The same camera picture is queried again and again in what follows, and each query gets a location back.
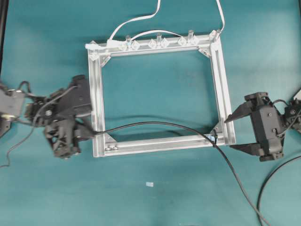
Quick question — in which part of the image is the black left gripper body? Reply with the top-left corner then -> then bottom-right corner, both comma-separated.
44,116 -> 81,159

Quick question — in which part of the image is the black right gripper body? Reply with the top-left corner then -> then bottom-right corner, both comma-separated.
245,92 -> 284,161

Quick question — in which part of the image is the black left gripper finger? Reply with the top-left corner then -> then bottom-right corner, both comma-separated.
75,117 -> 97,141

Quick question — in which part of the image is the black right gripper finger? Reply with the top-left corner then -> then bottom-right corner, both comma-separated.
224,101 -> 253,123
230,143 -> 263,156

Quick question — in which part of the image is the black usb cable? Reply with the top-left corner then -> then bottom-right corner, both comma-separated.
93,121 -> 301,226

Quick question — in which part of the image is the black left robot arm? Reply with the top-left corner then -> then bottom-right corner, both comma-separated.
0,76 -> 96,159

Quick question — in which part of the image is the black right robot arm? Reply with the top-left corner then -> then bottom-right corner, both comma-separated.
226,92 -> 301,161

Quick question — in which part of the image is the clear peg right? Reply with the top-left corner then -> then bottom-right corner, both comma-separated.
187,30 -> 194,45

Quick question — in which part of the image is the clear peg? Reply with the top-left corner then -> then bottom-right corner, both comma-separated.
187,30 -> 194,45
126,35 -> 132,49
156,33 -> 162,48

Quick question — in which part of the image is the clear peg left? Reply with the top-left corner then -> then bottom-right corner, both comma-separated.
126,35 -> 132,49

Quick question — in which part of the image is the clear peg middle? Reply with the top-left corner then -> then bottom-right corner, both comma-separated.
156,33 -> 162,48

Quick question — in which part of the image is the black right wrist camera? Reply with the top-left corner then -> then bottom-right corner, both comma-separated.
251,105 -> 284,143

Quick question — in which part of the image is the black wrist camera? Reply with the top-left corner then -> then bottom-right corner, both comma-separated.
251,105 -> 284,143
55,75 -> 92,118

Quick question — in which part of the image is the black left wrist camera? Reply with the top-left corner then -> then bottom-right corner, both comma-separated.
55,75 -> 92,118

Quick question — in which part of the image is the black string loop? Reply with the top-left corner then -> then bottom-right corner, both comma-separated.
210,129 -> 220,148

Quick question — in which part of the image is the thin black left camera cable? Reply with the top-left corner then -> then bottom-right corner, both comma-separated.
0,86 -> 78,168

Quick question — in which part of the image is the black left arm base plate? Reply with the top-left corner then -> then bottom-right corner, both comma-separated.
0,118 -> 11,137

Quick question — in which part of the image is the silver aluminium extrusion frame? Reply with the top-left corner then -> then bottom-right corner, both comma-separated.
85,31 -> 236,158

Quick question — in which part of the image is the white flat ribbon cable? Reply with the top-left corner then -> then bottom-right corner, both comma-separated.
86,0 -> 226,51

